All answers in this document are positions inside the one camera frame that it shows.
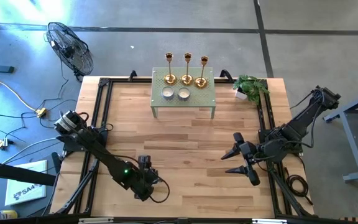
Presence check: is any black diagonal beam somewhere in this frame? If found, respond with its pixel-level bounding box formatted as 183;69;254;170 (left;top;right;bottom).
0;157;58;187

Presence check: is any green leafy plant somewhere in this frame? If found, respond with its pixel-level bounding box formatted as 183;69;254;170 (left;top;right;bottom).
232;73;270;106

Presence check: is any brass candlestick holder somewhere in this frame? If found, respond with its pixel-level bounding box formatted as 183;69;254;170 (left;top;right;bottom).
163;52;178;86
194;55;209;90
180;52;195;87

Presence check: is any orange extension cord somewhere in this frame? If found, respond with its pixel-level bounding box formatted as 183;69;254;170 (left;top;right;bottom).
0;63;43;147

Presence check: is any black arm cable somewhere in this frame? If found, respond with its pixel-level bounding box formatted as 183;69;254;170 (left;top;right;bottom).
104;152;171;205
253;88;326;166

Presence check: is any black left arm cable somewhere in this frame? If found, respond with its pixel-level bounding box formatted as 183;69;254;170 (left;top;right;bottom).
104;152;171;205

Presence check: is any black coiled cable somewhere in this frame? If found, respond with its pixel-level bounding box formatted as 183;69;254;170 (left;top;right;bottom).
283;167;314;206

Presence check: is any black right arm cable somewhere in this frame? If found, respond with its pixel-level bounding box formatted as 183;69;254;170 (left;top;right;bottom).
253;88;326;166

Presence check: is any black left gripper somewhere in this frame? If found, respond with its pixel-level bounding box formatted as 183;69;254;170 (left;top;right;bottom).
126;154;160;202

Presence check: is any white bracket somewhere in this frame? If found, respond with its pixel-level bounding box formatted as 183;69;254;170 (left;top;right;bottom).
252;218;288;224
78;217;114;224

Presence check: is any white plant pot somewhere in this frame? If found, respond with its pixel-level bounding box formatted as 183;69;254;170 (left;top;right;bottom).
234;88;248;101

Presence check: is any yellow bottle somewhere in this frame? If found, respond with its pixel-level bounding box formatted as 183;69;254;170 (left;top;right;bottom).
0;210;19;220

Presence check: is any black aluminium rig frame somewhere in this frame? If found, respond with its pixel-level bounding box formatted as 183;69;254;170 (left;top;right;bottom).
50;70;316;224

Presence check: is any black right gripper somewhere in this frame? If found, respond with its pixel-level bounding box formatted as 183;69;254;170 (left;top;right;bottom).
221;132;262;187

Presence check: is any green perforated metal riser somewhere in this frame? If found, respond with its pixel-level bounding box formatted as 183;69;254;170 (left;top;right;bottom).
150;67;217;119

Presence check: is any grey metal stand frame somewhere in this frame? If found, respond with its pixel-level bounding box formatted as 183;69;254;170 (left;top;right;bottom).
323;86;358;183

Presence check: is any black floor fan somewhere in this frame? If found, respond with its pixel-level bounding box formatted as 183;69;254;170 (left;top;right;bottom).
44;21;95;82

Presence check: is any blue white patterned candle tin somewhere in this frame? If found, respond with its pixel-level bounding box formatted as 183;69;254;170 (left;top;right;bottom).
161;86;175;100
177;86;191;101

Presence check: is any white printed box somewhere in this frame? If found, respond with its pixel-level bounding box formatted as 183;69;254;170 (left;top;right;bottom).
4;159;48;207

